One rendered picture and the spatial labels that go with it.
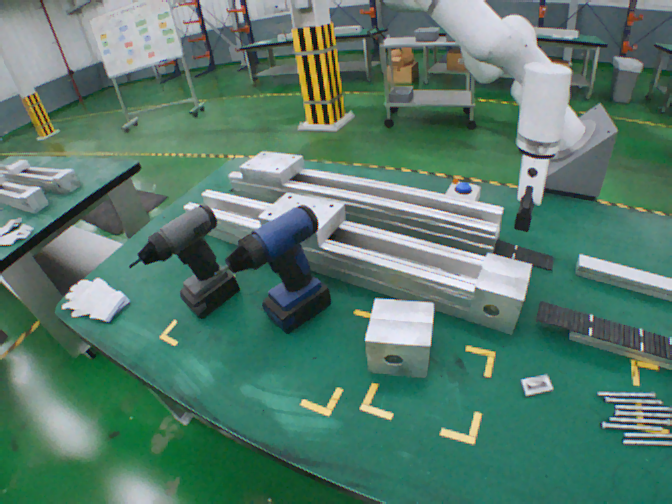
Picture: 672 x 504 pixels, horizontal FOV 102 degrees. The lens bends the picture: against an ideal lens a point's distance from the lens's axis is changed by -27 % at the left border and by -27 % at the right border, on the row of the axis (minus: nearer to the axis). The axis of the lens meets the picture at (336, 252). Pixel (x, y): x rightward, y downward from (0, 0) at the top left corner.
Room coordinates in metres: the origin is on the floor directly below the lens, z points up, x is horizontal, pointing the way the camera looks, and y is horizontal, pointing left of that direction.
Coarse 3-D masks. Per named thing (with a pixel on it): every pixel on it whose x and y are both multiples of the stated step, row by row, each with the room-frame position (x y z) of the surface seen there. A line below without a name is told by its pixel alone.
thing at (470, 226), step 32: (256, 192) 0.99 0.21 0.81; (288, 192) 0.89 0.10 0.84; (320, 192) 0.82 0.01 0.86; (352, 192) 0.79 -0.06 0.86; (384, 192) 0.79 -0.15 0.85; (416, 192) 0.75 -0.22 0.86; (384, 224) 0.71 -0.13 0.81; (416, 224) 0.66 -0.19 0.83; (448, 224) 0.62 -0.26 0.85; (480, 224) 0.58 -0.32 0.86
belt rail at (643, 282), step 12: (576, 264) 0.48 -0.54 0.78; (588, 264) 0.45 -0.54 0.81; (600, 264) 0.44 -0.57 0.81; (612, 264) 0.43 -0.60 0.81; (588, 276) 0.44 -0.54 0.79; (600, 276) 0.42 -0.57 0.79; (612, 276) 0.41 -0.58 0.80; (624, 276) 0.39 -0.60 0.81; (636, 276) 0.38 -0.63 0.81; (648, 276) 0.38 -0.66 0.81; (660, 276) 0.37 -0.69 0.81; (636, 288) 0.37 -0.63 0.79; (648, 288) 0.35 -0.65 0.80; (660, 288) 0.34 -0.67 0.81
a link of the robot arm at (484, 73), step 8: (384, 0) 0.89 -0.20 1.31; (392, 0) 0.88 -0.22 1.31; (400, 0) 0.88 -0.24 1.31; (408, 0) 0.88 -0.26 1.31; (392, 8) 0.90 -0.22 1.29; (400, 8) 0.89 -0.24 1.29; (408, 8) 0.89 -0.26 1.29; (416, 8) 0.89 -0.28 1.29; (464, 56) 1.01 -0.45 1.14; (464, 64) 1.05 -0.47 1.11; (472, 64) 0.98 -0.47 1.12; (480, 64) 0.96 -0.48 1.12; (488, 64) 0.97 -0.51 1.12; (472, 72) 1.00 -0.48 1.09; (480, 72) 0.98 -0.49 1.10; (488, 72) 0.97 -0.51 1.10; (496, 72) 0.97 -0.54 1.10; (504, 72) 0.99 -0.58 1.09; (480, 80) 1.00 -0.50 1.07; (488, 80) 0.99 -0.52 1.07
